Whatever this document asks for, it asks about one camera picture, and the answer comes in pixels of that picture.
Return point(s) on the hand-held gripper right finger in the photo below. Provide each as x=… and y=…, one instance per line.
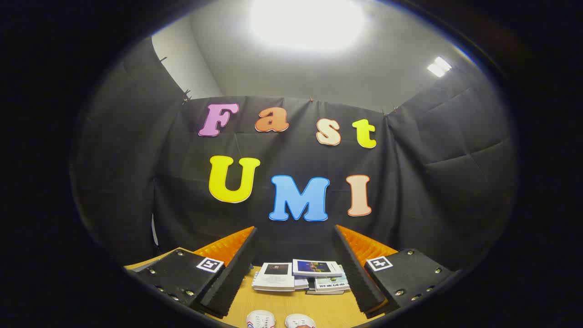
x=357, y=273

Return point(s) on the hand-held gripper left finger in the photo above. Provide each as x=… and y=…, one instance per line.
x=237, y=273

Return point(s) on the white striped canvas shoe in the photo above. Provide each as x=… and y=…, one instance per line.
x=298, y=321
x=260, y=319

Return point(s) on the teal cover book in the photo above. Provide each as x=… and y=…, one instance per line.
x=332, y=285

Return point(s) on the dark thick book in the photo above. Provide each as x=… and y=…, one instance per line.
x=325, y=292

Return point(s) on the white book with dark photo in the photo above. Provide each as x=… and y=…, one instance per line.
x=275, y=280

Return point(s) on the blue cover book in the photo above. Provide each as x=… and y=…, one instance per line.
x=314, y=268

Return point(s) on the small ceiling light panel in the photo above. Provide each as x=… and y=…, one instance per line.
x=439, y=66

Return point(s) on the large ceiling light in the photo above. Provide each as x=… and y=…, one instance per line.
x=305, y=23

